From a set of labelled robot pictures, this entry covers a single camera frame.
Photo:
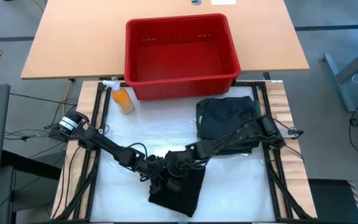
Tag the dark green pants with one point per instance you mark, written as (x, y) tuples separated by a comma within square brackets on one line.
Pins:
[(256, 104)]

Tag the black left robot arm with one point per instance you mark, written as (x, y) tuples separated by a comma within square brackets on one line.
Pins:
[(110, 149)]

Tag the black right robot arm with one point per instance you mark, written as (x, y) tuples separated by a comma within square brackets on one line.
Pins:
[(241, 135)]

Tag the orange spray bottle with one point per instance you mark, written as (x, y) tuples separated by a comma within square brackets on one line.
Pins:
[(122, 99)]

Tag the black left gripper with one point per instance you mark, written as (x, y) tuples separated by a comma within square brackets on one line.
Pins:
[(158, 169)]

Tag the light wooden desk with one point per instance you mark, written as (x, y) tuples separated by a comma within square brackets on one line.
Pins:
[(73, 40)]

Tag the red plastic bin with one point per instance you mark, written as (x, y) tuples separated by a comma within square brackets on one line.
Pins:
[(182, 88)]

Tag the black garment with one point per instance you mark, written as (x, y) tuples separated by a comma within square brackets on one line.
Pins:
[(185, 196)]

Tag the grey desk leg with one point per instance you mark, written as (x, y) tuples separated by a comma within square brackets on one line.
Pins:
[(346, 71)]

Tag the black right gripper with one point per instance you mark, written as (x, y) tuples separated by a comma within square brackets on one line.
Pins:
[(180, 163)]

